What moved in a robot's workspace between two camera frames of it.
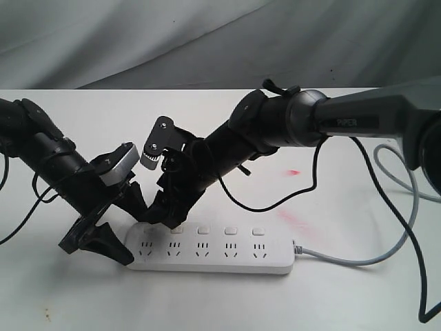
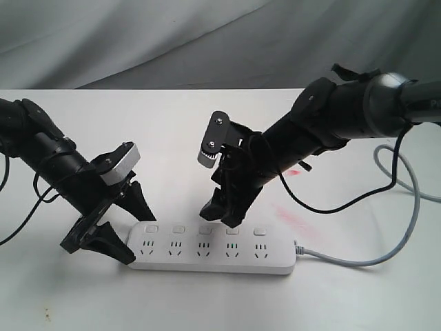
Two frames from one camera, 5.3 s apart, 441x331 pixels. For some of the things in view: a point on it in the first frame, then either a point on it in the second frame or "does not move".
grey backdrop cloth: (218, 44) does not move
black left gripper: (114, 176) does not move
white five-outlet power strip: (214, 247) does not move
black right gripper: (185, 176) to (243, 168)
